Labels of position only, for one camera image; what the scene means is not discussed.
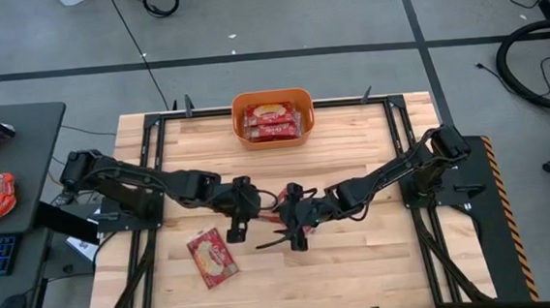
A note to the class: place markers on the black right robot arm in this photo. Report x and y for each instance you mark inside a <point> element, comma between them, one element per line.
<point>392,167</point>

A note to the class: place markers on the orange plastic basket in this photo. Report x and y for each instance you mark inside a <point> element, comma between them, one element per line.
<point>274,144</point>

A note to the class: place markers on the black desk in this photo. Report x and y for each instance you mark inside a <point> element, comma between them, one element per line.
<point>27,157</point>

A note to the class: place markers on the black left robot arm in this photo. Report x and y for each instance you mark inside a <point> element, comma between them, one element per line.
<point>136,178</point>

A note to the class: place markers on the white paper sheet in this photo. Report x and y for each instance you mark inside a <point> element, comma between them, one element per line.
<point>81,247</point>

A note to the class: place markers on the black aluminium rig frame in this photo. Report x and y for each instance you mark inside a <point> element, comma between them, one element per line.
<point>349,102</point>

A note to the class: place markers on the black hazard-striped platform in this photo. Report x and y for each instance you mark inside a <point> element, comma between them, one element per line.
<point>489,236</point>

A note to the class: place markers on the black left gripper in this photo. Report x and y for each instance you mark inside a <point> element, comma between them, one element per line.
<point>242,205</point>

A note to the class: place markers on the red popcorn bag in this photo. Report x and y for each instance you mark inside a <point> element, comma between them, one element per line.
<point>271,217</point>
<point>212,258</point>
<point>269,114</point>
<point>273,132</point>

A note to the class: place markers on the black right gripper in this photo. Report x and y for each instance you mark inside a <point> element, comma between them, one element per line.
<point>308,214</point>

